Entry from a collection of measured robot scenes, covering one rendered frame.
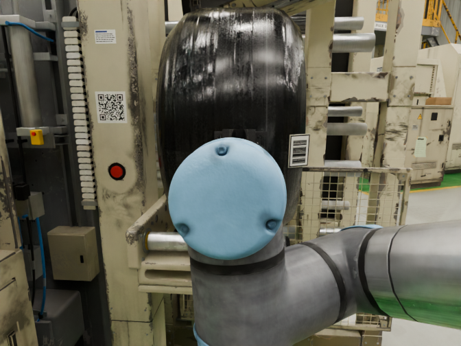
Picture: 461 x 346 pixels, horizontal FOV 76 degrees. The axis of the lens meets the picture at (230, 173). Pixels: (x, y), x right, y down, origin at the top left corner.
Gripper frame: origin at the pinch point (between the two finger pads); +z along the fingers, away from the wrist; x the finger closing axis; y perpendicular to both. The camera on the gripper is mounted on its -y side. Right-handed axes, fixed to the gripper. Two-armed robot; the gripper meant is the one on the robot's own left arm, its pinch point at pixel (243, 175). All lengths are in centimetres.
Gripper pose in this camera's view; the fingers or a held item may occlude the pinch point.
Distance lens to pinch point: 52.8
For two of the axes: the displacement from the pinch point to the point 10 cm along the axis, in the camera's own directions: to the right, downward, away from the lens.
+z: 0.8, -1.0, 9.9
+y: 0.1, -10.0, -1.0
